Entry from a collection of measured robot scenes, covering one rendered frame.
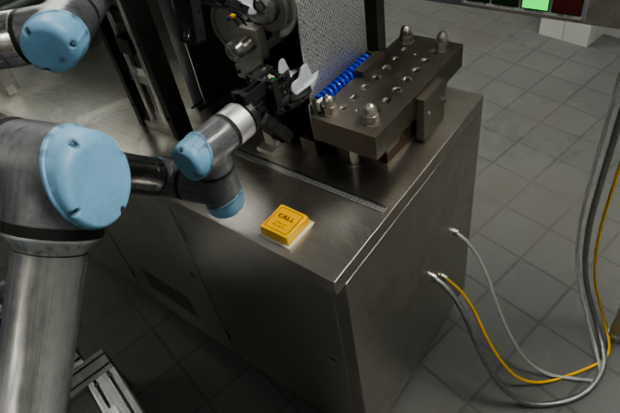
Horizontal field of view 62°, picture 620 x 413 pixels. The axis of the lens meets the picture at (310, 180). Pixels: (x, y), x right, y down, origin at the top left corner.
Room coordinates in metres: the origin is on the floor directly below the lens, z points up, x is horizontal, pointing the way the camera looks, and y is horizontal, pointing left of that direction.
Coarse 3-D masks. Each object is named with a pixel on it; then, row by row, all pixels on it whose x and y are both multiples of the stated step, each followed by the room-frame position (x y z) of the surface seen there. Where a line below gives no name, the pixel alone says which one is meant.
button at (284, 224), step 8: (280, 208) 0.76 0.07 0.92; (288, 208) 0.75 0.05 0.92; (272, 216) 0.74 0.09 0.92; (280, 216) 0.74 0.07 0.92; (288, 216) 0.73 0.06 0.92; (296, 216) 0.73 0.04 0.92; (304, 216) 0.72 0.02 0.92; (264, 224) 0.72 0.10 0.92; (272, 224) 0.72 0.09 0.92; (280, 224) 0.71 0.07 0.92; (288, 224) 0.71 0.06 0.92; (296, 224) 0.71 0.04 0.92; (304, 224) 0.71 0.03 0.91; (264, 232) 0.72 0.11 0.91; (272, 232) 0.70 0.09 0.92; (280, 232) 0.69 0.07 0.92; (288, 232) 0.69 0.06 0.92; (296, 232) 0.69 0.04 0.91; (280, 240) 0.69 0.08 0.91; (288, 240) 0.67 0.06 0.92
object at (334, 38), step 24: (336, 0) 1.06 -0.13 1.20; (360, 0) 1.13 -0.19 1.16; (312, 24) 1.00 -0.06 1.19; (336, 24) 1.06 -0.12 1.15; (360, 24) 1.12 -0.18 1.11; (312, 48) 0.99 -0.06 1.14; (336, 48) 1.05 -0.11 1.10; (360, 48) 1.12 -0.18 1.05; (312, 72) 0.98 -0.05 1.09; (336, 72) 1.04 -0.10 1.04; (312, 96) 0.97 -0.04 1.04
